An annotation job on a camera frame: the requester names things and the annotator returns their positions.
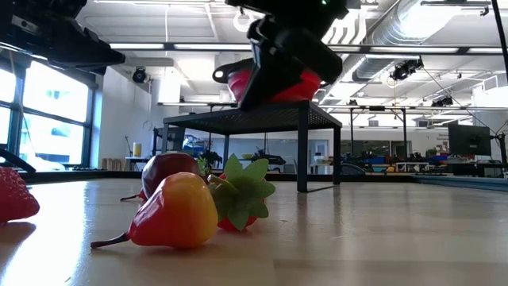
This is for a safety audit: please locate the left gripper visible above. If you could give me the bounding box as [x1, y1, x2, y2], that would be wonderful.
[0, 0, 126, 75]

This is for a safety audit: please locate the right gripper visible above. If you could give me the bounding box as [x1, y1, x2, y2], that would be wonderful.
[237, 15, 344, 112]

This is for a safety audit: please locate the red collapsible colander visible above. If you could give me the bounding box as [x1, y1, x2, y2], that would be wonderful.
[212, 58, 323, 105]

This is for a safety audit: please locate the black perforated metal shelf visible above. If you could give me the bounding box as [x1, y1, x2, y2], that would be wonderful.
[162, 99, 344, 195]

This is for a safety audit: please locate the large glass window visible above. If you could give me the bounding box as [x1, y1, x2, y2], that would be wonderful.
[0, 59, 95, 168]

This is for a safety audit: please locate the long ceiling light strip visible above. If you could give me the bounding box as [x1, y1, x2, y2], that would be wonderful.
[109, 41, 508, 56]

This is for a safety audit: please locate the red strawberry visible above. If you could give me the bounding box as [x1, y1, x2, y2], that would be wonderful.
[206, 153, 277, 234]
[0, 166, 40, 224]

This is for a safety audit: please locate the dark red toy apple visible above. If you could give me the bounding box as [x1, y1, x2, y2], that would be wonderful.
[140, 152, 202, 199]

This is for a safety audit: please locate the red yellow pear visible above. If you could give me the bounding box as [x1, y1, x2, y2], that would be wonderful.
[90, 172, 219, 250]

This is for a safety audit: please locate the black computer monitor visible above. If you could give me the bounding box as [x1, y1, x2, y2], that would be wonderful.
[448, 123, 492, 157]

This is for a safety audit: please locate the white hanging ring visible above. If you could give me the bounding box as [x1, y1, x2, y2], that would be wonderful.
[233, 10, 255, 33]

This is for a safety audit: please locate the silver ventilation duct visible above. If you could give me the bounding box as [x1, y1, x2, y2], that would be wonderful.
[351, 0, 457, 83]

